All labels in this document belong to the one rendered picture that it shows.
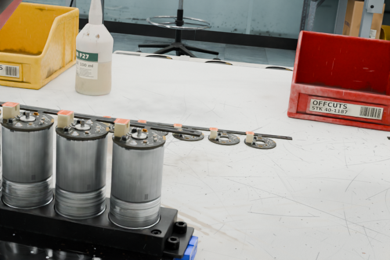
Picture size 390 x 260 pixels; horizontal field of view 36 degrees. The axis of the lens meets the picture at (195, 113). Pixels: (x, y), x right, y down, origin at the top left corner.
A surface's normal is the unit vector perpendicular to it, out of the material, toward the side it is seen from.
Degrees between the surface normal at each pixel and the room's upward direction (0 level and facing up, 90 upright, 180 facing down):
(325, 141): 0
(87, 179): 90
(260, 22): 90
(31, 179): 90
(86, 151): 90
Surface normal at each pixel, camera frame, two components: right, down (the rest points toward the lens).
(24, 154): 0.18, 0.32
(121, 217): -0.41, 0.25
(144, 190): 0.44, 0.32
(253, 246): 0.08, -0.95
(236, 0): -0.07, 0.30
